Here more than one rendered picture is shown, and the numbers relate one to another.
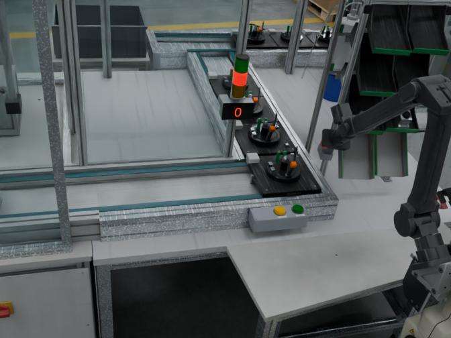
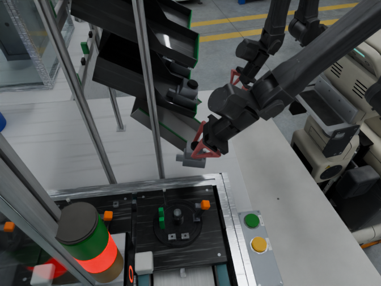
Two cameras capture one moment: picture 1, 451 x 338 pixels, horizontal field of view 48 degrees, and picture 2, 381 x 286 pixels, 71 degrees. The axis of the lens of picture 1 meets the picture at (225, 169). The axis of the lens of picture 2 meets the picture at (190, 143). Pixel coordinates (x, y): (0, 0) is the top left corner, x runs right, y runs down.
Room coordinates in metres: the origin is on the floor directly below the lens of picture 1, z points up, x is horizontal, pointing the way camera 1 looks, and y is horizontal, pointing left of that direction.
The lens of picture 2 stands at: (1.54, 0.09, 1.69)
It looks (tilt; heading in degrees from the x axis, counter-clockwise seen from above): 48 degrees down; 281
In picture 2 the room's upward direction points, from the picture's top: straight up
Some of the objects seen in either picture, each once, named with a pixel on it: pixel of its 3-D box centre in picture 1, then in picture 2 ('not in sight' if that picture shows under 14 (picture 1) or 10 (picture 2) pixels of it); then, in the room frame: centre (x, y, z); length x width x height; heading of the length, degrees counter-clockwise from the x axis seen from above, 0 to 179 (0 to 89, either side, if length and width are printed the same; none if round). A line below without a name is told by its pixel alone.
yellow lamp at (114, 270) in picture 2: (238, 88); (103, 260); (1.69, -0.01, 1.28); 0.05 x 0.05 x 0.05
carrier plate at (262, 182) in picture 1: (282, 174); (178, 224); (1.64, -0.23, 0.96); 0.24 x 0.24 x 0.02; 18
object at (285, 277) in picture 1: (328, 220); (221, 193); (1.52, -0.43, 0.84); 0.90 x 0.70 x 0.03; 117
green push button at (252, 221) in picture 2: (297, 209); (252, 221); (1.43, -0.28, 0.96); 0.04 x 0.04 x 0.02
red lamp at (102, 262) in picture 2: (239, 76); (94, 247); (1.69, -0.01, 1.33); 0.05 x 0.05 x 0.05
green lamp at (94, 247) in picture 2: (241, 64); (83, 232); (1.69, -0.01, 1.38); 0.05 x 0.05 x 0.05
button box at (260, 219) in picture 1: (278, 217); (256, 248); (1.40, -0.22, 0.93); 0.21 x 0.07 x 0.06; 108
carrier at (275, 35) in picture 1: (292, 32); not in sight; (3.07, -0.31, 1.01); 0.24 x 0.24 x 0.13; 18
